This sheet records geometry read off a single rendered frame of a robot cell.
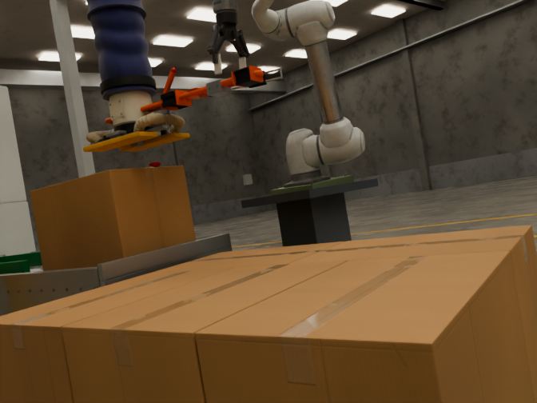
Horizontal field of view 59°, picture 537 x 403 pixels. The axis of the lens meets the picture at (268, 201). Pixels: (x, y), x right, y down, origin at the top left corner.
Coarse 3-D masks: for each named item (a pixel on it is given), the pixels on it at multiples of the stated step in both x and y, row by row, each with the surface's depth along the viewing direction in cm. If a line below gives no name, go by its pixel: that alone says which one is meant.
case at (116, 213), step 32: (32, 192) 217; (64, 192) 202; (96, 192) 189; (128, 192) 189; (160, 192) 203; (64, 224) 205; (96, 224) 192; (128, 224) 187; (160, 224) 200; (192, 224) 215; (64, 256) 207; (96, 256) 194; (128, 256) 185
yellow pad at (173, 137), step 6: (162, 132) 205; (150, 138) 206; (156, 138) 202; (162, 138) 200; (168, 138) 199; (174, 138) 201; (180, 138) 203; (144, 144) 206; (150, 144) 206; (156, 144) 209; (162, 144) 212; (120, 150) 214; (126, 150) 215; (132, 150) 218; (138, 150) 221
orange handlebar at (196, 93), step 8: (256, 72) 165; (224, 80) 172; (232, 80) 170; (200, 88) 178; (184, 96) 182; (192, 96) 180; (200, 96) 181; (152, 104) 191; (160, 104) 189; (152, 112) 199
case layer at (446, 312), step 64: (256, 256) 171; (320, 256) 144; (384, 256) 125; (448, 256) 110; (512, 256) 106; (0, 320) 124; (64, 320) 109; (128, 320) 98; (192, 320) 89; (256, 320) 81; (320, 320) 74; (384, 320) 69; (448, 320) 64; (512, 320) 97; (0, 384) 122; (64, 384) 104; (128, 384) 91; (192, 384) 81; (256, 384) 73; (320, 384) 66; (384, 384) 61; (448, 384) 60; (512, 384) 90
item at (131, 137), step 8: (104, 136) 196; (120, 136) 188; (128, 136) 184; (136, 136) 182; (144, 136) 183; (152, 136) 186; (96, 144) 194; (104, 144) 191; (112, 144) 190; (120, 144) 193; (128, 144) 197
